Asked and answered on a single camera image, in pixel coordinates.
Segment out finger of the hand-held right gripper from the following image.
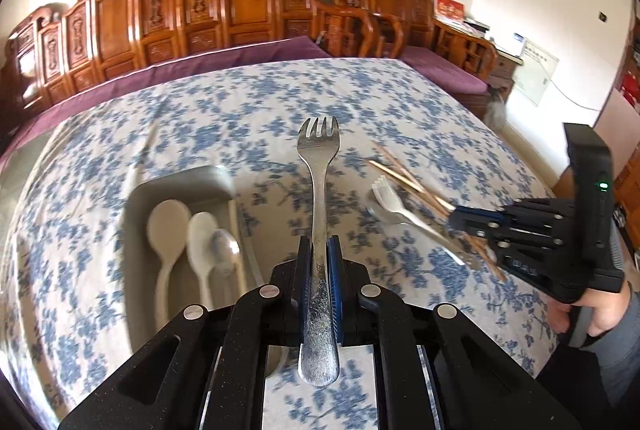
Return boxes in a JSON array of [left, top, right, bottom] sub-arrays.
[[447, 199, 576, 231], [462, 222, 576, 257]]

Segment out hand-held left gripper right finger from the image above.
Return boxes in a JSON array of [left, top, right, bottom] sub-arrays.
[[325, 235, 581, 430]]

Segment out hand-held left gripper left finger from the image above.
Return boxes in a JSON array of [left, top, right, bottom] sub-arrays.
[[60, 237, 313, 430]]

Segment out white plastic fork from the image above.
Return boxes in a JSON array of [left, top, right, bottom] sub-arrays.
[[371, 176, 451, 241]]

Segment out metal spoon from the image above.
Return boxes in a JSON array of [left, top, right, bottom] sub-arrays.
[[209, 229, 242, 305]]

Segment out large metal fork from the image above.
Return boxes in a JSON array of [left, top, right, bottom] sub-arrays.
[[296, 116, 342, 386]]

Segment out white plastic spoon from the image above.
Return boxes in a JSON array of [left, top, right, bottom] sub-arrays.
[[186, 211, 221, 311]]

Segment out beige plastic spoon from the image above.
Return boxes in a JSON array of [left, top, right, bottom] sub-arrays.
[[146, 200, 193, 331]]

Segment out grey metal utensil box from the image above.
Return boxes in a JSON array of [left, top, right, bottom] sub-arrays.
[[122, 164, 271, 351]]

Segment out person's right forearm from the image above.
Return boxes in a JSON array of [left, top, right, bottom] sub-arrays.
[[537, 295, 640, 430]]

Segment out person's right hand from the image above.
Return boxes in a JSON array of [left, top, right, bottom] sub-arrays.
[[547, 282, 635, 351]]

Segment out grey plastic bag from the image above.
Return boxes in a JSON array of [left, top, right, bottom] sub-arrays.
[[482, 87, 508, 131]]

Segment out wooden side table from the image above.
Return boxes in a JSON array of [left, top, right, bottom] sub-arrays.
[[490, 44, 526, 103]]

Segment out square purple seat cushion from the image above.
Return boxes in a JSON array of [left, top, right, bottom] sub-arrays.
[[400, 46, 488, 95]]

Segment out blue floral tablecloth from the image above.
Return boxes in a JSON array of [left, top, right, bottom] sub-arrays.
[[0, 57, 558, 430]]

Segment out red desk calendar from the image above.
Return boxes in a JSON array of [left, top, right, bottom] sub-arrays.
[[434, 0, 466, 23]]

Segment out long purple seat cushion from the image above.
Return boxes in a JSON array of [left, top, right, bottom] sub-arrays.
[[0, 36, 333, 155]]

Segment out white wall cabinet door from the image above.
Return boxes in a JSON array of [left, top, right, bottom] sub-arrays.
[[515, 37, 560, 108]]

